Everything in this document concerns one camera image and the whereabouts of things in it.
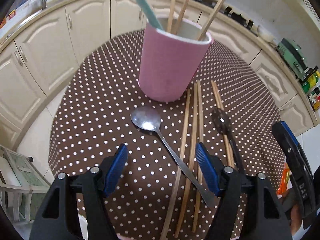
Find green toaster oven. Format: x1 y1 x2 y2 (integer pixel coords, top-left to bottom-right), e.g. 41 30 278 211
276 38 308 79

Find pink utensil cup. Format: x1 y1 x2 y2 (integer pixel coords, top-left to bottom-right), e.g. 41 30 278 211
138 19 213 102

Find white side shelf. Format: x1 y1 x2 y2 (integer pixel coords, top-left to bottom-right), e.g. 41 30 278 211
1 146 50 224

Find silver metal spoon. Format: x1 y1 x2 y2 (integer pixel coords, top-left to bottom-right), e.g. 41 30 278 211
130 106 215 207

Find white bowl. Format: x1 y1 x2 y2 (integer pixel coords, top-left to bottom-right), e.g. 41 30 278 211
257 25 275 43

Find brown polka dot tablecloth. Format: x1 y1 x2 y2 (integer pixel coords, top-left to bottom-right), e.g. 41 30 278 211
48 30 284 239

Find dark wooden spoon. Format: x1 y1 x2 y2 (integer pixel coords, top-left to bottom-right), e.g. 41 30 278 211
212 108 245 174

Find teal spatula handle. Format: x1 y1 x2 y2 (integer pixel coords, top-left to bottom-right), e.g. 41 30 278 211
136 0 164 30

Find wooden chopstick in cup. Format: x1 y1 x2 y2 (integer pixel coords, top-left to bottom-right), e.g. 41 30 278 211
173 0 189 35
167 0 176 33
197 0 225 41

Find cream lower kitchen cabinets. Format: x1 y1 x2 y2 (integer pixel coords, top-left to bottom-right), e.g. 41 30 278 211
1 0 319 148

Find wooden chopstick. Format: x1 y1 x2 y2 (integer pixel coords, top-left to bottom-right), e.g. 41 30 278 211
173 0 189 35
192 80 204 233
211 80 235 168
167 0 176 33
174 83 198 238
159 88 191 240
197 0 225 41

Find black gas stove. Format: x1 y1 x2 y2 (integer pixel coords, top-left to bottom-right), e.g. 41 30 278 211
192 0 258 36

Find green oil bottle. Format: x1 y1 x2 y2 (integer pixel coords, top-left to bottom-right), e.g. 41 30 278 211
302 70 320 94

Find person's right hand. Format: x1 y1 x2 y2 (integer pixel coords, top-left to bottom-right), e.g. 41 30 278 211
289 202 302 236

